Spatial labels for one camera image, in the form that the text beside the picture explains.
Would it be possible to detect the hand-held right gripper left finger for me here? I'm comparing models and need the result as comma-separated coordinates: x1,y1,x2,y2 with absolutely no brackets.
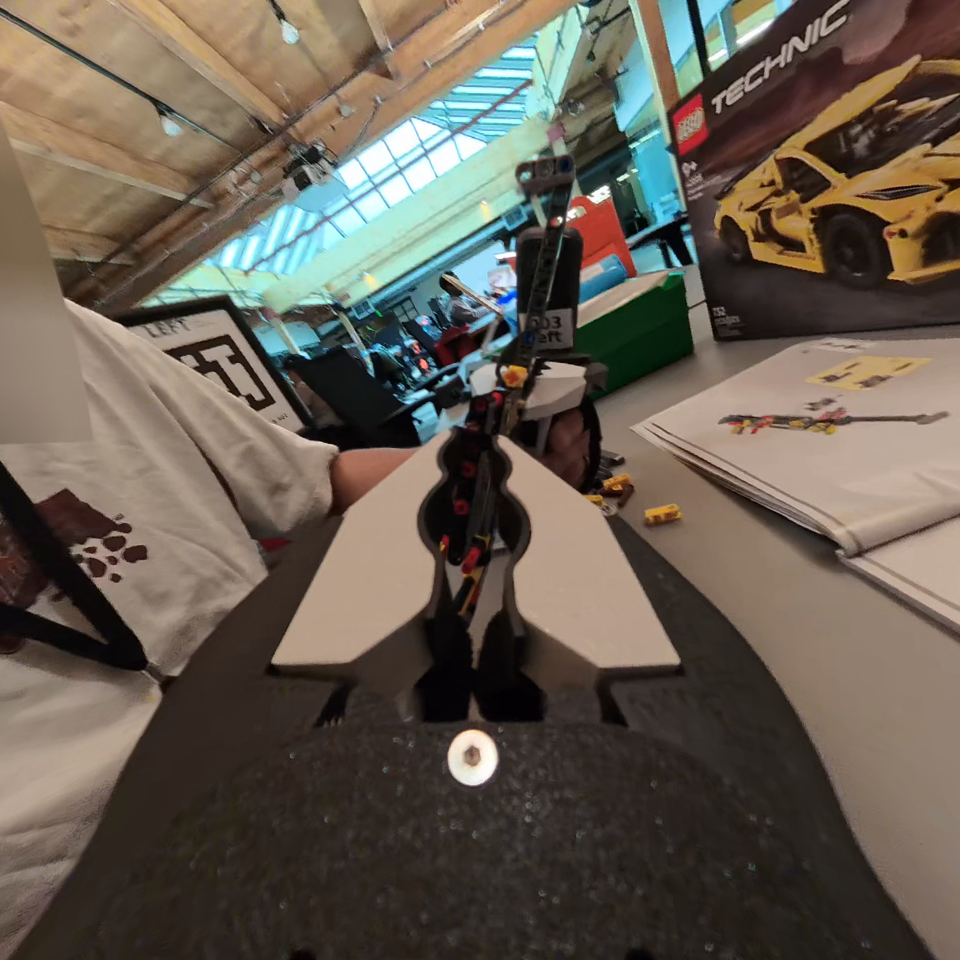
270,427,459,689

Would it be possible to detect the person's left hand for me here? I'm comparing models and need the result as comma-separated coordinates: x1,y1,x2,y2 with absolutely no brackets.
547,407,595,490

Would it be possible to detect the partly built lego model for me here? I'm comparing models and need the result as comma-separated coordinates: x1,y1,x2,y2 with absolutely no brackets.
437,154,580,618

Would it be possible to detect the building instruction booklet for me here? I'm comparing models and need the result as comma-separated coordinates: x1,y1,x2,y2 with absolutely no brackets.
630,336,960,640

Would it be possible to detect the person's left forearm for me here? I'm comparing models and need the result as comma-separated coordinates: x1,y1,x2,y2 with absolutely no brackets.
330,446,423,517

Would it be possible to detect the black white marker sign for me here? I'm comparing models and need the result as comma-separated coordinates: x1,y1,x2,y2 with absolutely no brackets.
112,294,314,434

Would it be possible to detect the pile of loose lego pieces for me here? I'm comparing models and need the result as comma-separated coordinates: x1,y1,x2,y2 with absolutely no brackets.
581,450,639,520

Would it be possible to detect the red bag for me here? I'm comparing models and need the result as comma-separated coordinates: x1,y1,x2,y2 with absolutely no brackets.
564,195,640,282

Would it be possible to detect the green plastic bin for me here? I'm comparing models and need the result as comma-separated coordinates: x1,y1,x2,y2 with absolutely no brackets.
576,270,696,396

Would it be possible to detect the black strap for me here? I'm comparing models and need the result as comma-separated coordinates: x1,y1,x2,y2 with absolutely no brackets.
0,459,151,674

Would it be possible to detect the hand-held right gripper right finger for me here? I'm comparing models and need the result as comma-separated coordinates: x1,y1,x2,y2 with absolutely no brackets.
487,435,683,689

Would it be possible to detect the cardboard box with yellow car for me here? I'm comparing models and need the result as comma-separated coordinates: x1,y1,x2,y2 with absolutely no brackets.
666,0,960,343

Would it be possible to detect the person in white shirt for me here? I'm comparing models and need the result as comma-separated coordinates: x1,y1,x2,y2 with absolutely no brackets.
0,298,342,942

